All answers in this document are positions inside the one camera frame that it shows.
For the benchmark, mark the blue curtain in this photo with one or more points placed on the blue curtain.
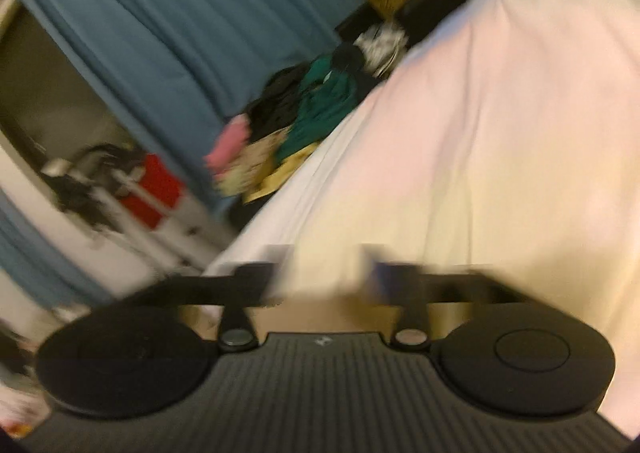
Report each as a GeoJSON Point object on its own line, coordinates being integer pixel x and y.
{"type": "Point", "coordinates": [175, 23]}
{"type": "Point", "coordinates": [35, 253]}

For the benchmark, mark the black garment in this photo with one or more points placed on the black garment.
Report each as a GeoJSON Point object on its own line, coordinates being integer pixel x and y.
{"type": "Point", "coordinates": [275, 105]}

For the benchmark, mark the green garment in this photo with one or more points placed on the green garment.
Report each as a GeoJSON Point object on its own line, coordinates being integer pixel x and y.
{"type": "Point", "coordinates": [325, 103]}

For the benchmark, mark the yellow patterned cloth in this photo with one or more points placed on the yellow patterned cloth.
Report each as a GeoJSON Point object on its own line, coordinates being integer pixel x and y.
{"type": "Point", "coordinates": [260, 160]}

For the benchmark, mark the dark metal stand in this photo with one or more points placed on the dark metal stand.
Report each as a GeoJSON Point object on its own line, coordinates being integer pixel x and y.
{"type": "Point", "coordinates": [85, 178]}

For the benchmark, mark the pink cloth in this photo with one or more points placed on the pink cloth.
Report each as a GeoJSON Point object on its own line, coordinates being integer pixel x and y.
{"type": "Point", "coordinates": [229, 145]}

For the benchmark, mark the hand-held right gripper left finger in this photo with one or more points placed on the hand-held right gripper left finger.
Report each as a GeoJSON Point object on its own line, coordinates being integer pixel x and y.
{"type": "Point", "coordinates": [260, 278]}

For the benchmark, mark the white bed sheet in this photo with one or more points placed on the white bed sheet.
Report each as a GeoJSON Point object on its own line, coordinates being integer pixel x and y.
{"type": "Point", "coordinates": [475, 143]}

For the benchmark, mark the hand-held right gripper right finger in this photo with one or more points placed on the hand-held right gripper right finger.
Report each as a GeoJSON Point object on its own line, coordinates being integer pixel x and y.
{"type": "Point", "coordinates": [387, 278]}

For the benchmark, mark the black and white patterned cloth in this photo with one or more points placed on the black and white patterned cloth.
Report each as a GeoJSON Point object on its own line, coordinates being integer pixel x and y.
{"type": "Point", "coordinates": [380, 45]}

